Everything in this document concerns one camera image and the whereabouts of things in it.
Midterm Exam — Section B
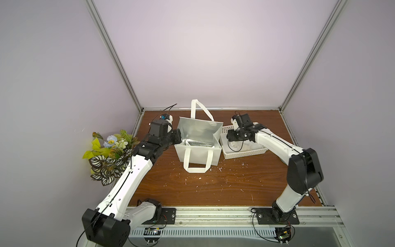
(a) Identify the white perforated plastic basket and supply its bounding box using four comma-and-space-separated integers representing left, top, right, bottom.
219, 125, 268, 160

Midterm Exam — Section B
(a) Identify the white insulated delivery bag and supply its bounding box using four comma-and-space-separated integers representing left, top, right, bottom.
175, 99, 223, 174

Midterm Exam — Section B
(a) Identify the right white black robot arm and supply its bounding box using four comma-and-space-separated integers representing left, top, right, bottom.
226, 114, 324, 222

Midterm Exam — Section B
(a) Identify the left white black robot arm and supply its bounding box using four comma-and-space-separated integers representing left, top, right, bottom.
82, 114, 181, 247

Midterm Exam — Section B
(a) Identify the artificial flower plant bouquet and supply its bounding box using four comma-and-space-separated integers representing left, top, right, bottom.
82, 130, 139, 186

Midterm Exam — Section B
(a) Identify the left small circuit board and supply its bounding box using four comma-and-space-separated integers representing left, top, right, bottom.
143, 227, 162, 246

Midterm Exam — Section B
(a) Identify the small circuit board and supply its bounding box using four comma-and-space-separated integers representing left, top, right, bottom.
275, 227, 292, 245
143, 227, 162, 246

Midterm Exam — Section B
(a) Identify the right small circuit board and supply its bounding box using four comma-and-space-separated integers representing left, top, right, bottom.
275, 227, 292, 245

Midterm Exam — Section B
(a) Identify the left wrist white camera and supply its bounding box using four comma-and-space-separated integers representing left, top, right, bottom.
160, 114, 173, 133

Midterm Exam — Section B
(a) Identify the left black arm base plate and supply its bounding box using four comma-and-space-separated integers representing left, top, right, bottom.
143, 207, 177, 225

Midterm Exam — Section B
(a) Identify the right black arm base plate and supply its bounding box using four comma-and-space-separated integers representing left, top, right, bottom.
252, 207, 300, 225

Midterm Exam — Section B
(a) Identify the aluminium front rail frame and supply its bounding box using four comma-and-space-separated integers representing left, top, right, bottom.
125, 206, 355, 247

